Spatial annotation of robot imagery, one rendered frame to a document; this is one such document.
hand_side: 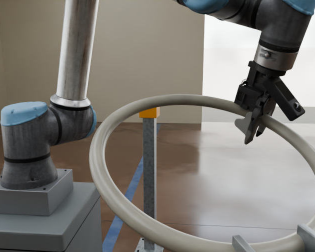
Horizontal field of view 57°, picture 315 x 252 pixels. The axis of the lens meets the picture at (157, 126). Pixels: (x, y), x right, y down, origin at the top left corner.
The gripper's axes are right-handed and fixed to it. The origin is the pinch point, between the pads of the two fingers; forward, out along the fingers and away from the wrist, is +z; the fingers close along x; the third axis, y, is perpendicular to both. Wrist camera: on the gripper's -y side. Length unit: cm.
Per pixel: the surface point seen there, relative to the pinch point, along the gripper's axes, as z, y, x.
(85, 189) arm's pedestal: 46, 50, 22
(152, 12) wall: 105, 457, -418
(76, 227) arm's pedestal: 42, 34, 36
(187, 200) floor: 179, 83, -116
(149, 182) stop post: 103, 75, -44
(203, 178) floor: 198, 103, -174
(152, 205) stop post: 118, 68, -42
